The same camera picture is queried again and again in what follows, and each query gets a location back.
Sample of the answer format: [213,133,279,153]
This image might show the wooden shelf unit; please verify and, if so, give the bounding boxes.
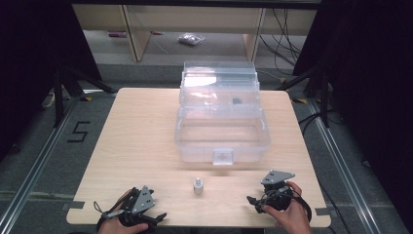
[71,3,318,62]

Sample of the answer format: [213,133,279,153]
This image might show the person's left hand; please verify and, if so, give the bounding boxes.
[96,189,150,234]

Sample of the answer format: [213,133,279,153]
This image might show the black metal stand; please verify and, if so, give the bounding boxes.
[51,63,119,129]
[276,63,333,129]

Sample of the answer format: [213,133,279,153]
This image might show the person's right hand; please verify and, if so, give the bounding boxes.
[260,180,314,234]

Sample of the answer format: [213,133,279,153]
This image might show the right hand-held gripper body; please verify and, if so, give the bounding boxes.
[256,170,297,213]

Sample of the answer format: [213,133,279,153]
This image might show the black cables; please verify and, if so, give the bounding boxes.
[258,8,308,76]

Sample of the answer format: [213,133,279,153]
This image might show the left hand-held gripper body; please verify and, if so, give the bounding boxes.
[104,184,157,228]

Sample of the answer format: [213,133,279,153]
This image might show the clear plastic bag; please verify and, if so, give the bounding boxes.
[177,32,207,47]

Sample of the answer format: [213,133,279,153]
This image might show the clear plastic storage box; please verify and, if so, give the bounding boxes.
[174,60,272,167]

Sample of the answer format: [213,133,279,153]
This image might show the black gripper strap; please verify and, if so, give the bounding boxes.
[290,189,314,223]

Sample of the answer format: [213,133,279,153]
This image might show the grey gripper cord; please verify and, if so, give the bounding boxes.
[93,200,110,218]

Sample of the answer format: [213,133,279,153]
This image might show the metal floor rail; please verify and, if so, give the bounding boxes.
[0,88,98,234]
[305,97,382,234]

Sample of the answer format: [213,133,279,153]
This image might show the small grey metal part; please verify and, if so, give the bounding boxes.
[193,177,205,196]

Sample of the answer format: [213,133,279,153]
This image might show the black floor cable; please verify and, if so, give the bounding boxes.
[297,108,346,136]

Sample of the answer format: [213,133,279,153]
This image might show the black tape floor marking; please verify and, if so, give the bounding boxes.
[66,120,92,143]

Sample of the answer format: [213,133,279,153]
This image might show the pink flat object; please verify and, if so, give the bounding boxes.
[107,30,129,39]

